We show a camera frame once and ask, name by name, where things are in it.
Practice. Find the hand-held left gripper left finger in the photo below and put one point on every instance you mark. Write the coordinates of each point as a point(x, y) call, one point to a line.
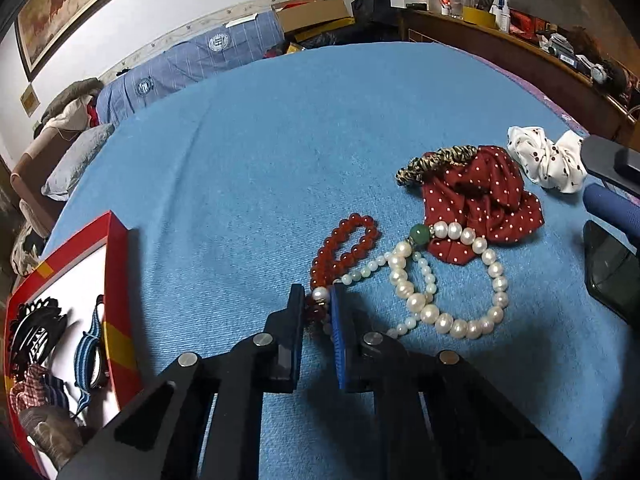
point(295, 325)

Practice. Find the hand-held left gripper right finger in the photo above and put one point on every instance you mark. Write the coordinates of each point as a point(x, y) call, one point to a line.
point(340, 330)

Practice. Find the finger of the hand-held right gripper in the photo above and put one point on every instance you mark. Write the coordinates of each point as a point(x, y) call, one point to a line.
point(600, 160)
point(612, 210)

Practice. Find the red box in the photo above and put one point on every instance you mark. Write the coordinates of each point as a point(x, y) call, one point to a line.
point(75, 270)

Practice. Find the white cherry print scrunchie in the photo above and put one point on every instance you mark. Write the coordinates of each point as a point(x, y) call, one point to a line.
point(540, 160)

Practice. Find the red polka dot scrunchie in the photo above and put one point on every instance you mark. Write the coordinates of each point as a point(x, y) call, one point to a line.
point(480, 200)

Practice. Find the wooden cabinet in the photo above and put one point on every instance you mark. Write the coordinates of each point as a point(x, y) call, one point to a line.
point(500, 55)

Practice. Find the small white bottle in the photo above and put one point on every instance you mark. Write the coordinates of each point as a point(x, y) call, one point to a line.
point(503, 20)

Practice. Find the leopard print scrunchie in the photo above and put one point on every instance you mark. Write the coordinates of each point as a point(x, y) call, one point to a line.
point(425, 162)

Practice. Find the blue striped hairband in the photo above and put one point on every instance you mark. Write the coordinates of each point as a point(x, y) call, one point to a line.
point(85, 355)

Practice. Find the blue striped scrunchie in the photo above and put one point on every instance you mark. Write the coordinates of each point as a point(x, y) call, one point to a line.
point(57, 397)

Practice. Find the black hair claw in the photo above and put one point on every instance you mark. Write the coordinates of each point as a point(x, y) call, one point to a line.
point(30, 330)

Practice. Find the grey furry scrunchie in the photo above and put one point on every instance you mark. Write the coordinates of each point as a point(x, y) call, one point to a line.
point(50, 435)

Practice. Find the grey pillow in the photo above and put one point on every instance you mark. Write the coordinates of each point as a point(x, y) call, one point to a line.
point(75, 160)

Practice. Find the plaid scrunchie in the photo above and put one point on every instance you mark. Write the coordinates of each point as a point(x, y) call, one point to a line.
point(27, 390)

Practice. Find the black bag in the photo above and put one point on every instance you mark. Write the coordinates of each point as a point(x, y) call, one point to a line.
point(372, 2)

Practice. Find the blue plaid pillow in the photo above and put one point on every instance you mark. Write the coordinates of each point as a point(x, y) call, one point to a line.
point(145, 87)
point(225, 45)

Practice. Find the brown sofa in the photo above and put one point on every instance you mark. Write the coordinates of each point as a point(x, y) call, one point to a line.
point(30, 160)

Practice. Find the cardboard box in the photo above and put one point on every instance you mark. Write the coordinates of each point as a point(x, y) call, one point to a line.
point(310, 12)

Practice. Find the pile of clothes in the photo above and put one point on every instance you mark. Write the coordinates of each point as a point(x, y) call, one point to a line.
point(70, 105)

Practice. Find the yellow wall plaque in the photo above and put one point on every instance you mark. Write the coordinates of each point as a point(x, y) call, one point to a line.
point(30, 100)

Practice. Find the framed wall painting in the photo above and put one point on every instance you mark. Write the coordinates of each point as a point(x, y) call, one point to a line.
point(65, 5)

